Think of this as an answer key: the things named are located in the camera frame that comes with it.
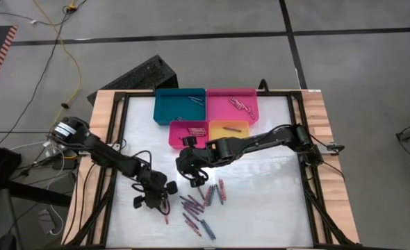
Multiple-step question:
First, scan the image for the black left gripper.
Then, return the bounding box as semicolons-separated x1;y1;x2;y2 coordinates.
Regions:
133;168;179;215

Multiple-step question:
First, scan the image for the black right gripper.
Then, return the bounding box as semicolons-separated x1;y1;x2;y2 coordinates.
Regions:
175;136;227;188

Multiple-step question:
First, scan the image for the small pink plastic bin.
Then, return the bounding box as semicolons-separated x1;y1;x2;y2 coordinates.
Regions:
168;120;211;150

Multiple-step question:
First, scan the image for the small yellow plastic bin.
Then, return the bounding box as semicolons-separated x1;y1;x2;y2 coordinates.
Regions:
208;119;251;140

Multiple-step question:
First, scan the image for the large pink plastic bin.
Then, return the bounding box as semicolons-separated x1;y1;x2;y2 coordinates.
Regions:
205;87;261;126

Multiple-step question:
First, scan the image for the large blue plastic bin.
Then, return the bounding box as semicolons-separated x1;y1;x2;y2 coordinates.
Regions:
152;87;207;126

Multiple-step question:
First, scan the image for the wooden table edge board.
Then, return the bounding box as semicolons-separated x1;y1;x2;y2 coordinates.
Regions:
300;89;361;244
61;89;126;246

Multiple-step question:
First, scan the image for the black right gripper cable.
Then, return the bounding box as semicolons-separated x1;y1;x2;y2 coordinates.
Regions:
186;165;209;183

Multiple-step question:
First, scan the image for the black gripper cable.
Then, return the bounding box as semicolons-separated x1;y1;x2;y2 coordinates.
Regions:
120;149;154;192
186;165;209;183

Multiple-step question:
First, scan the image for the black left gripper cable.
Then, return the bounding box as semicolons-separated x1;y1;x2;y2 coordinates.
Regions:
120;149;154;192

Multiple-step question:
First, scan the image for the black table frame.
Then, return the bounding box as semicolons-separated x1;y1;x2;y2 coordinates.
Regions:
65;90;361;250

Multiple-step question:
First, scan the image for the silver arm base bracket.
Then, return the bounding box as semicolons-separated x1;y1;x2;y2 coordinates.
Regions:
325;142;345;156

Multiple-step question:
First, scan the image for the black floor cable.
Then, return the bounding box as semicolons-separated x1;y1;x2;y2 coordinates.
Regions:
0;0;88;147

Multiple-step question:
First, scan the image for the yellow power cable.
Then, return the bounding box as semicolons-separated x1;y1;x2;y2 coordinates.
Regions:
33;0;83;121

